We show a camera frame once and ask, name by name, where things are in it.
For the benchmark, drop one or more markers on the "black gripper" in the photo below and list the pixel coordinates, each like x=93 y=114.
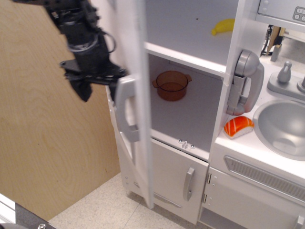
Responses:
x=92 y=65

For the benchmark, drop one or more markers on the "white toy fridge door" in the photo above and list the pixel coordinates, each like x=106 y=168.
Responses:
x=130 y=108

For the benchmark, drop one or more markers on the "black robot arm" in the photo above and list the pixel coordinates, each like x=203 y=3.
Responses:
x=77 y=20

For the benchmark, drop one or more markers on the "white toy fridge cabinet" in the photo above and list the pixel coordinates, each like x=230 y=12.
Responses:
x=178 y=38

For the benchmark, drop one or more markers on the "orange transparent toy pot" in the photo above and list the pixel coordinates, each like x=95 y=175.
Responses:
x=171 y=85

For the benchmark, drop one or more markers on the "white lower freezer door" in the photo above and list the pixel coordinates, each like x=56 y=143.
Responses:
x=178 y=177

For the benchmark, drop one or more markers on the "yellow toy banana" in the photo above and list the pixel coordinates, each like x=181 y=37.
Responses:
x=225 y=25

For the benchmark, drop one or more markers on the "salmon sushi toy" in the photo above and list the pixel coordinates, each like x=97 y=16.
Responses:
x=238 y=126

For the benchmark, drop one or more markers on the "grey toy telephone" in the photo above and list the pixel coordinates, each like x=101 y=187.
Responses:
x=247 y=84

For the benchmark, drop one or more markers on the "white toy oven unit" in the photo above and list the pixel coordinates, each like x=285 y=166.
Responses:
x=251 y=187

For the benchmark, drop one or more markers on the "grey toy sink basin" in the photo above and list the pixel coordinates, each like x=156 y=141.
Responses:
x=280 y=126

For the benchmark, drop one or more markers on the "grey toy faucet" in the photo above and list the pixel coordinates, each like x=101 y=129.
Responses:
x=283 y=82

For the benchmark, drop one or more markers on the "wooden sticks in background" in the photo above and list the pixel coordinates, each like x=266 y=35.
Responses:
x=273 y=42

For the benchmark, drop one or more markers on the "grey toy microwave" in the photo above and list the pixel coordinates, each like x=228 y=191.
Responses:
x=288 y=14

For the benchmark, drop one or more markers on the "black metal frame corner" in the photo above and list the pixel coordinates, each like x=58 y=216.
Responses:
x=15 y=216

